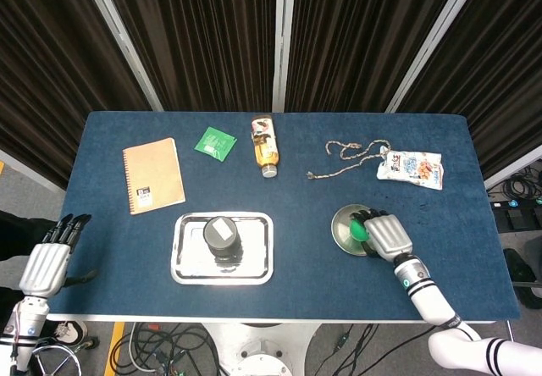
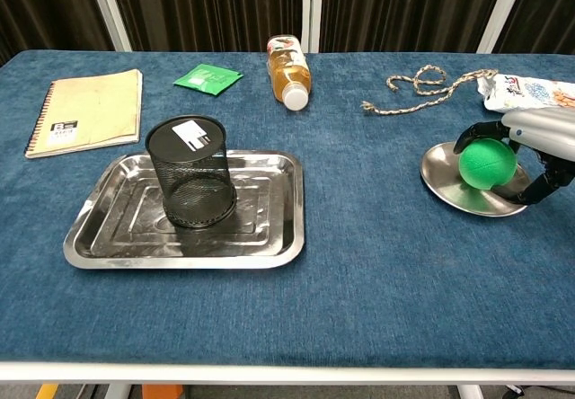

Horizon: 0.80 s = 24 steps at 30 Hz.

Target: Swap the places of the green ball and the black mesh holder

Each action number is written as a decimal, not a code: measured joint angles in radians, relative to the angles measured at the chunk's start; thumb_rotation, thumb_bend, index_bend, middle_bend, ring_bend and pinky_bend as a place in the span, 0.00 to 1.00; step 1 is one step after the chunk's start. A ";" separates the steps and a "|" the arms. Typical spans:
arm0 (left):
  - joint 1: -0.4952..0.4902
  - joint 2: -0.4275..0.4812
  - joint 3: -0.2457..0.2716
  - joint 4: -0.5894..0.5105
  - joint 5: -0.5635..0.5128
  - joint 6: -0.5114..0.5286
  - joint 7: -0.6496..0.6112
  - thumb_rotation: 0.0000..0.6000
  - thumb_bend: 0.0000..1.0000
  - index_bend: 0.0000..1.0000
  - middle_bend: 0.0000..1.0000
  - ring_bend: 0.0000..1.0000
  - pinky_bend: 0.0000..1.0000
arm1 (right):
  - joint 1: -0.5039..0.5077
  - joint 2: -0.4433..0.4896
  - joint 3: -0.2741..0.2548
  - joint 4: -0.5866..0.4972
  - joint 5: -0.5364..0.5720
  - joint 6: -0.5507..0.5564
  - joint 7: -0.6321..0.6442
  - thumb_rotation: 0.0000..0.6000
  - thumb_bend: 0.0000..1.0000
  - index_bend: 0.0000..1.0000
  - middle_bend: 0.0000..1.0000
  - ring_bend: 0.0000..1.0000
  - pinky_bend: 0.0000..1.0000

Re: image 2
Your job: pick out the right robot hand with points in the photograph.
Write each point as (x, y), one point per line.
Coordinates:
(548, 131)

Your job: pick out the green ball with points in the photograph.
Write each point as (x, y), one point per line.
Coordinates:
(487, 165)

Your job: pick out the black mesh cup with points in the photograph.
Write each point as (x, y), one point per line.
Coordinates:
(193, 170)

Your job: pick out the white snack bag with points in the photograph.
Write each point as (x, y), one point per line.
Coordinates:
(525, 95)

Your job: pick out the round steel plate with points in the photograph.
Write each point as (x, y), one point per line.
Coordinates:
(442, 174)

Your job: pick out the dark pleated curtain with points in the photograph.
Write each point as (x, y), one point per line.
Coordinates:
(543, 12)
(404, 8)
(45, 8)
(211, 8)

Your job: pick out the blue table cloth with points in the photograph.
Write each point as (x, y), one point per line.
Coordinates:
(359, 291)

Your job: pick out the tea bottle white cap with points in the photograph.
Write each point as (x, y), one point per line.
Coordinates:
(289, 73)

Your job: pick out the white table leg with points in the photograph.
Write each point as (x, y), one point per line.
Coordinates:
(471, 392)
(117, 392)

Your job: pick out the rectangular steel tray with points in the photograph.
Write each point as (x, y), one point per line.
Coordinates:
(269, 237)

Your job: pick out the green foil sachet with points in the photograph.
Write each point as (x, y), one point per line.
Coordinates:
(209, 77)

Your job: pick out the kraft spiral notebook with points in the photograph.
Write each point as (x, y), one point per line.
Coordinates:
(90, 111)

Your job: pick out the orange plastic object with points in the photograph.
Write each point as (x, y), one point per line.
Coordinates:
(162, 392)

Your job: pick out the white partition post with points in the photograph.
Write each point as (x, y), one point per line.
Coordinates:
(311, 8)
(501, 12)
(110, 12)

